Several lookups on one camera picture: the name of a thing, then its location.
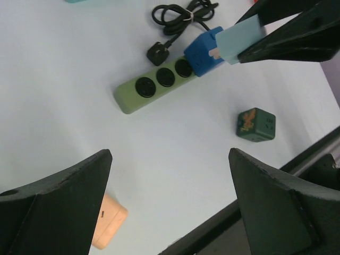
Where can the green power strip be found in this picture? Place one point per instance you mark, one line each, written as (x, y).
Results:
(144, 89)

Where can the teal mountain-shaped power strip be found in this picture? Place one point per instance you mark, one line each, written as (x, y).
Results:
(74, 1)

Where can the light blue plug charger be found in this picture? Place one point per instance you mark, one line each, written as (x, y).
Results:
(236, 39)

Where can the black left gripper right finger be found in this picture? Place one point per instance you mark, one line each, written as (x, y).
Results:
(284, 214)

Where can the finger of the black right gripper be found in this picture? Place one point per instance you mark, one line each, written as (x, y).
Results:
(273, 10)
(312, 36)

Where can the blue cube socket adapter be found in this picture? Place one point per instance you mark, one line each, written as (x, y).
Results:
(197, 53)

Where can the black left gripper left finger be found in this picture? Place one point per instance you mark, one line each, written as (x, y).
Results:
(57, 214)

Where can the dark green cube socket adapter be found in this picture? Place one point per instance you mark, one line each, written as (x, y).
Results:
(256, 125)

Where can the beige cube socket adapter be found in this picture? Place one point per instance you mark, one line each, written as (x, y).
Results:
(111, 216)

